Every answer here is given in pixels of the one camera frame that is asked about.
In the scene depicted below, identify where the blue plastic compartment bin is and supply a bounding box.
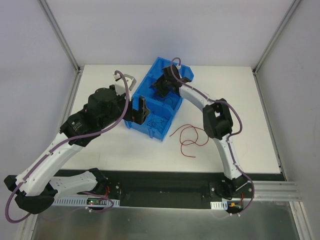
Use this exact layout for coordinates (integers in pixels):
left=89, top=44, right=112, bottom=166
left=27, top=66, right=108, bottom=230
left=125, top=57, right=183, bottom=141

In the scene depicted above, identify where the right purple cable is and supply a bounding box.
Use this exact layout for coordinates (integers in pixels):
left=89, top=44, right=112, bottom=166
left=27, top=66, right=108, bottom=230
left=171, top=57, right=256, bottom=201

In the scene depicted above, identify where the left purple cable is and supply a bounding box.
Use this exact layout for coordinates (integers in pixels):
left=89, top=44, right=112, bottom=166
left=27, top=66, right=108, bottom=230
left=4, top=70, right=132, bottom=223

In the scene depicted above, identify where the left white cable duct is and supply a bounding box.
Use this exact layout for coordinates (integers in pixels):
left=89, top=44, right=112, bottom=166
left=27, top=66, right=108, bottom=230
left=52, top=196, right=120, bottom=208

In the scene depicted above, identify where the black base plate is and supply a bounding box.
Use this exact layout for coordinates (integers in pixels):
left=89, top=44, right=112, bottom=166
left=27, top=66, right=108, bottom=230
left=76, top=167, right=261, bottom=210

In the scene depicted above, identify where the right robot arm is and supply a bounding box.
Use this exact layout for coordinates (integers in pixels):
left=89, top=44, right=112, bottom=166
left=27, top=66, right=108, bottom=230
left=150, top=65, right=249, bottom=200

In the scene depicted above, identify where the purple cable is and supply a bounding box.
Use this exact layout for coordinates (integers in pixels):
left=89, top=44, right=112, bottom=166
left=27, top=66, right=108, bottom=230
left=171, top=57, right=256, bottom=201
left=4, top=70, right=132, bottom=223

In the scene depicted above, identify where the white cable duct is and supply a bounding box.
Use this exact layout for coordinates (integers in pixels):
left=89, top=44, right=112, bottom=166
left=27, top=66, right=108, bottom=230
left=210, top=201, right=228, bottom=211
left=52, top=196, right=120, bottom=208

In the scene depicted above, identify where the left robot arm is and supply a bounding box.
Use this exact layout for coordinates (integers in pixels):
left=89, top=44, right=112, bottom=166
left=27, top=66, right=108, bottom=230
left=4, top=85, right=150, bottom=215

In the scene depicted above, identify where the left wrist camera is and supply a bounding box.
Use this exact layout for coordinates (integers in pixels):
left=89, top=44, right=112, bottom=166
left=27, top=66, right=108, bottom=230
left=113, top=73, right=137, bottom=95

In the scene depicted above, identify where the right white cable duct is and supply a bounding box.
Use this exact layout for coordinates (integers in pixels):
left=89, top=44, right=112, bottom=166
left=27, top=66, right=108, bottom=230
left=210, top=201, right=228, bottom=211

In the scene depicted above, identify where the black thin cable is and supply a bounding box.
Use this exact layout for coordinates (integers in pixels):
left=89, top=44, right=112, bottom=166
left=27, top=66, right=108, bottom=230
left=144, top=114, right=167, bottom=131

